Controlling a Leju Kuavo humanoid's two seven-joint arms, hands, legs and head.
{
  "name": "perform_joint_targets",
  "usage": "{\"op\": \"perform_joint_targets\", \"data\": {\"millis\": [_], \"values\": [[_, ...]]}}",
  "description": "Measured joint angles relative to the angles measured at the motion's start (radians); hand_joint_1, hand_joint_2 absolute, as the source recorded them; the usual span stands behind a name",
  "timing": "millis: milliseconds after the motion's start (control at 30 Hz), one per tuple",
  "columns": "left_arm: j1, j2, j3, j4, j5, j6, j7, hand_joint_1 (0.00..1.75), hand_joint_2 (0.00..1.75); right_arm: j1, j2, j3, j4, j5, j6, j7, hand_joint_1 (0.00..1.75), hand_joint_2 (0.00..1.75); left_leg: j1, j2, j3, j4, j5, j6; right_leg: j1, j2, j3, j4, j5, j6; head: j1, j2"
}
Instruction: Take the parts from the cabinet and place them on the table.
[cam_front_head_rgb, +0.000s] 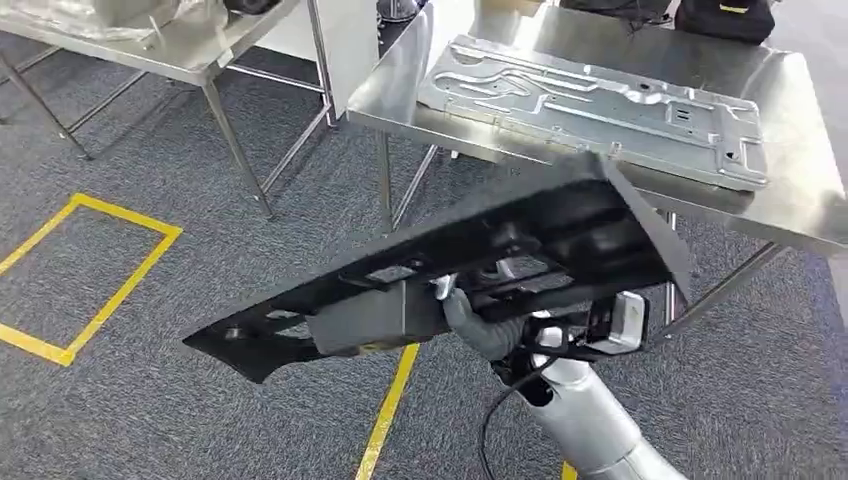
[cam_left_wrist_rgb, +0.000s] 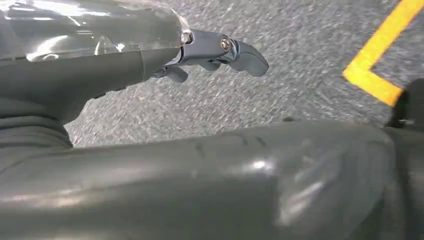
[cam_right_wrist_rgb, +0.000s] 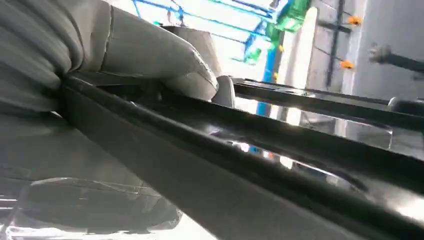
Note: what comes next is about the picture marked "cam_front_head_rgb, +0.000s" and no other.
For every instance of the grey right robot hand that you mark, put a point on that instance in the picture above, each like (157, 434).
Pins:
(484, 334)

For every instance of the black plastic panel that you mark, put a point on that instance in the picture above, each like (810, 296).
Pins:
(464, 265)

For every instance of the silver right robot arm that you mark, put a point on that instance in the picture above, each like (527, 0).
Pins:
(590, 424)

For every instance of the stamped metal sheet part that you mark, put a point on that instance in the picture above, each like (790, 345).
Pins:
(596, 106)

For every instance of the black bag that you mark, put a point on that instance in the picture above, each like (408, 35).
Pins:
(725, 20)
(616, 6)

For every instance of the steel work table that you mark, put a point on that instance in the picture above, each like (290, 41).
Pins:
(166, 53)
(795, 166)

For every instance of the clear plastic wrapped item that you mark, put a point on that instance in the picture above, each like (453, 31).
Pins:
(99, 13)

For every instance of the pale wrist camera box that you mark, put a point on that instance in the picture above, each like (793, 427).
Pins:
(623, 324)

